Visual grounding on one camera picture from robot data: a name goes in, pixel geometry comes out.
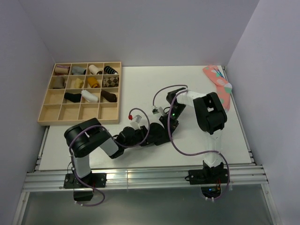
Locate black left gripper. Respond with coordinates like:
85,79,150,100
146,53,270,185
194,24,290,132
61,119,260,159
123,126,159,149

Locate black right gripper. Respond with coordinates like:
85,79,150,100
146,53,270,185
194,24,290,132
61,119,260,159
159,103,187,138

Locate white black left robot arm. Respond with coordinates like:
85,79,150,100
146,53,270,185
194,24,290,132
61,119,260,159
64,118,150,188

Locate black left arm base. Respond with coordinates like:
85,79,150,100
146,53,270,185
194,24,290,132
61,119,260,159
63,172,106,202

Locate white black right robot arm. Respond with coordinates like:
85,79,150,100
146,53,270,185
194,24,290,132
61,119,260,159
159,88,229,183

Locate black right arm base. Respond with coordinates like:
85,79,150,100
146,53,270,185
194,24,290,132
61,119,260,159
185,168,229,199

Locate dark brown rolled sock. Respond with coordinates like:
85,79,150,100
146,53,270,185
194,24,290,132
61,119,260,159
101,90,117,103

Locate pink patterned sock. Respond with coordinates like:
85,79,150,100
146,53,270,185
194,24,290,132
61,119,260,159
203,65,233,113

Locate brown checkered rolled sock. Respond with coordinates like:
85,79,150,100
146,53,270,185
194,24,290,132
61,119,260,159
102,76,119,88

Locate white rolled sock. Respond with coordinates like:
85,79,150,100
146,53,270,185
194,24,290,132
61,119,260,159
81,90,99,103

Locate mustard yellow rolled sock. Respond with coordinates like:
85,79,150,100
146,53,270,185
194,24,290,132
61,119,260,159
87,77,100,88

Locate black white striped sock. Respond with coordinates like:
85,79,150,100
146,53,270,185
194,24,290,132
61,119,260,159
104,66,118,75

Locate black rolled sock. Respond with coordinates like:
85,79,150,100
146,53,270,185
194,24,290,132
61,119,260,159
64,92,82,103

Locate wooden compartment tray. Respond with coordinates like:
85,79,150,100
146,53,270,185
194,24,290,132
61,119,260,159
37,62,122,126

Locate pale yellow rolled sock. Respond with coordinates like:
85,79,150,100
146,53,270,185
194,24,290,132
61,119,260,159
74,78,84,89

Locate cream rolled sock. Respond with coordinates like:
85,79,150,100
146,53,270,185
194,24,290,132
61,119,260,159
89,65,103,75

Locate grey rolled sock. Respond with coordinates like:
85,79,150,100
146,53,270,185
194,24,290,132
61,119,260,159
71,66,86,75

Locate taupe rolled sock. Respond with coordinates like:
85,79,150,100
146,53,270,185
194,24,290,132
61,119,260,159
52,77,66,89

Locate beige purple rolled sock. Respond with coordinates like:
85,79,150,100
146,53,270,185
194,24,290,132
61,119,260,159
54,65,70,75

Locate aluminium frame rail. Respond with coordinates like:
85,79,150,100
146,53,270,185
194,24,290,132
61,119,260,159
22,126,268,192

